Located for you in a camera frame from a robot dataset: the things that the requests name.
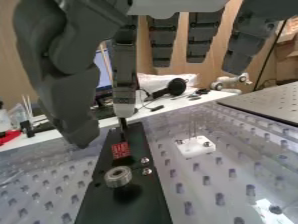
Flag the black headphones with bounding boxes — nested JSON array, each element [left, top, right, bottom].
[[152, 77, 189, 101]]

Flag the screen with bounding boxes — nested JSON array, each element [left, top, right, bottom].
[[92, 47, 114, 101]]

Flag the cardboard box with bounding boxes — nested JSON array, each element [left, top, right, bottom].
[[273, 19, 298, 85]]

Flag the black cable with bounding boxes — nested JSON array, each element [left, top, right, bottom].
[[254, 19, 286, 93]]

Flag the black plate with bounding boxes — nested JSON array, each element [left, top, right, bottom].
[[72, 121, 174, 224]]

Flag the white desk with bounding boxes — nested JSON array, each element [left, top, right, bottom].
[[0, 87, 242, 154]]

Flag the metal bearing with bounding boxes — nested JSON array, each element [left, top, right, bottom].
[[102, 165, 134, 188]]

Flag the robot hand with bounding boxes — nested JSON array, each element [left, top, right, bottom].
[[12, 0, 298, 150]]

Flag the white foam block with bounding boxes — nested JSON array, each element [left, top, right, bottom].
[[136, 72, 199, 95]]

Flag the red tray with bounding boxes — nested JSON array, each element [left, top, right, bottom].
[[0, 129, 23, 147]]

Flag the small white square block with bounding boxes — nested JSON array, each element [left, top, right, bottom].
[[173, 133, 218, 158]]

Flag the small white jointed device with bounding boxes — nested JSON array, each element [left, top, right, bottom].
[[209, 72, 254, 93]]

